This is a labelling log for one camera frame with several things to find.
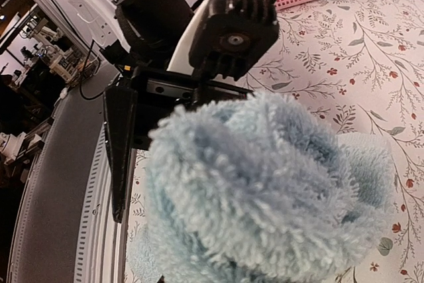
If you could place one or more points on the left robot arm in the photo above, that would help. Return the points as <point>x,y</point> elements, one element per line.
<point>100,17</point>

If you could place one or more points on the floral tablecloth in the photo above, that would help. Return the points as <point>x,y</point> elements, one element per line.
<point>357,67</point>

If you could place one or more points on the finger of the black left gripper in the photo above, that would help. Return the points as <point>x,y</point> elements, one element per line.
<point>119,105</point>

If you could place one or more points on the front aluminium rail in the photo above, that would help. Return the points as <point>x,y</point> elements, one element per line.
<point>65,230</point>

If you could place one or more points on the light blue towel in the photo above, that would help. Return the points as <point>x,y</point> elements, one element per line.
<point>258,190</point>

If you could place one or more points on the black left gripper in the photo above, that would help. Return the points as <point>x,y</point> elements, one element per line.
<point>153,29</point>

